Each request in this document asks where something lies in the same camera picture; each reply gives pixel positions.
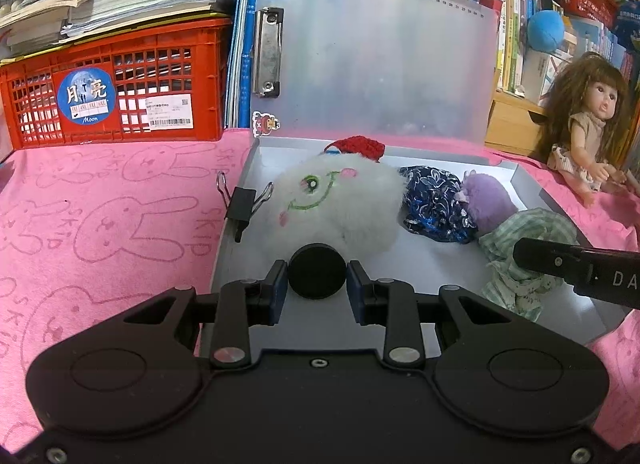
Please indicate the blue cardboard box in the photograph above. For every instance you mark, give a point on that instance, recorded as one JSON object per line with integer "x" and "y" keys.
{"x": 630, "y": 24}

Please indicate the row of blue-spined books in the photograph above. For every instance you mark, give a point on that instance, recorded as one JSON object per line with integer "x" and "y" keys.
{"x": 605, "y": 47}

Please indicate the purple plush toy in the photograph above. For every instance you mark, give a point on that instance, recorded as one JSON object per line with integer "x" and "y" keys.
{"x": 487, "y": 199}

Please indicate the green checked cloth scrunchie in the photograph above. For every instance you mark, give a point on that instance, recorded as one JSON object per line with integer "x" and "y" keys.
{"x": 530, "y": 229}

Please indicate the black binder clip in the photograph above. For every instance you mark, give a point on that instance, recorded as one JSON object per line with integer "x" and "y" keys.
{"x": 241, "y": 206}

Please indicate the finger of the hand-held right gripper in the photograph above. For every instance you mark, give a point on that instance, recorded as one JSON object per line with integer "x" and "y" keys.
{"x": 550, "y": 259}

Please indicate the black round puck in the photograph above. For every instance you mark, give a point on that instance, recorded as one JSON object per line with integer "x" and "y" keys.
{"x": 317, "y": 271}

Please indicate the row of green-spined books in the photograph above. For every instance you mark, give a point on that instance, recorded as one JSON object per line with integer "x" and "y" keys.
{"x": 515, "y": 34}

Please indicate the red plastic crate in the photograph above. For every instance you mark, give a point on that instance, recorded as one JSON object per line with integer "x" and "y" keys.
{"x": 40, "y": 119}

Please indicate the brown-haired doll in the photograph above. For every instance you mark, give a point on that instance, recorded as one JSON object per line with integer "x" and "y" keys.
{"x": 585, "y": 114}

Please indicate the translucent clipboard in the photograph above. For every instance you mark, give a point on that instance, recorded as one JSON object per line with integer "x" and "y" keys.
{"x": 380, "y": 59}

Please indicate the pink printed tablecloth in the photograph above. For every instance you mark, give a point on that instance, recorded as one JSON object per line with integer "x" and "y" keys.
{"x": 125, "y": 224}

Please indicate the translucent plastic document box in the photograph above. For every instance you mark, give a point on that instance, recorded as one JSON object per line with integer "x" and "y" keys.
{"x": 440, "y": 266}

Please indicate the blue floral cloth pouch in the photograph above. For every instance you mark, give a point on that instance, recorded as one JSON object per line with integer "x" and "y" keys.
{"x": 432, "y": 204}

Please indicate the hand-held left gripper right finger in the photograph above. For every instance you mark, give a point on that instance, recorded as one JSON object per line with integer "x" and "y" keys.
{"x": 356, "y": 291}

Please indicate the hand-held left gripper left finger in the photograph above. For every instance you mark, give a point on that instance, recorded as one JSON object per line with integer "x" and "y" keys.
{"x": 277, "y": 291}

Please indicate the wooden desk organizer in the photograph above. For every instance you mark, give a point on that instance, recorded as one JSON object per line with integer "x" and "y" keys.
{"x": 510, "y": 122}

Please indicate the white plush with red hat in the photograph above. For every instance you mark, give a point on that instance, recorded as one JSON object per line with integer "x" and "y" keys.
{"x": 340, "y": 204}

